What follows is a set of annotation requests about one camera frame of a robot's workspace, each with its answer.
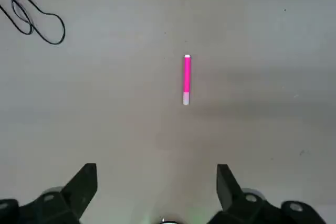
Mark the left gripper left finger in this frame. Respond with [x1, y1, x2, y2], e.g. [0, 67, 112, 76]
[0, 163, 98, 224]

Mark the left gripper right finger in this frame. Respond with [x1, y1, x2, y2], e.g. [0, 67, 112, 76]
[207, 163, 329, 224]

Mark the pink marker pen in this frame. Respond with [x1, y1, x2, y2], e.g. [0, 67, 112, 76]
[182, 54, 193, 106]

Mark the black lamp power cord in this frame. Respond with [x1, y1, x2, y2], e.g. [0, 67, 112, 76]
[0, 0, 66, 45]

